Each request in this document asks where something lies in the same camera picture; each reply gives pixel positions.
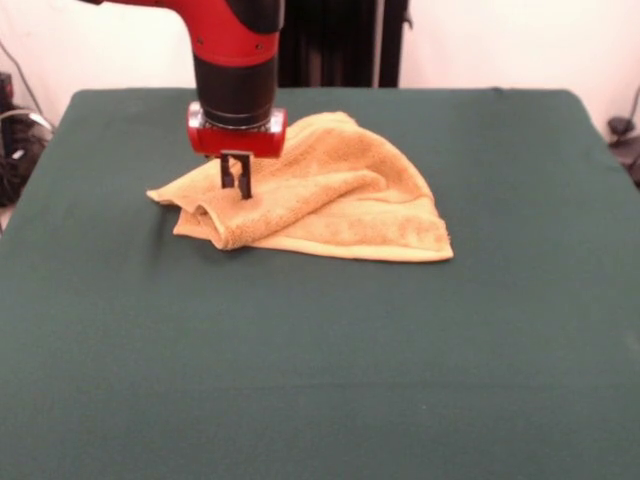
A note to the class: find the yellow terry towel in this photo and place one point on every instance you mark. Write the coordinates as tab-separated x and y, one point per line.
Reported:
350	210

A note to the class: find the black clamp stand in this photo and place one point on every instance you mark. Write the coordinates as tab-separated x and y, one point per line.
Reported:
620	125

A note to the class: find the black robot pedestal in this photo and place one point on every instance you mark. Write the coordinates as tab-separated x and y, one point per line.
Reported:
340	45

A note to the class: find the dark green table cloth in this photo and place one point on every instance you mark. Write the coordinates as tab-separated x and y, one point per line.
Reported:
150	350

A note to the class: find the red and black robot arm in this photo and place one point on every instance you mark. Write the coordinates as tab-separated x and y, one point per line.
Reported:
235	60

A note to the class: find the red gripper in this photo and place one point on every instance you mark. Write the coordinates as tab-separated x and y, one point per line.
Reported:
235	142

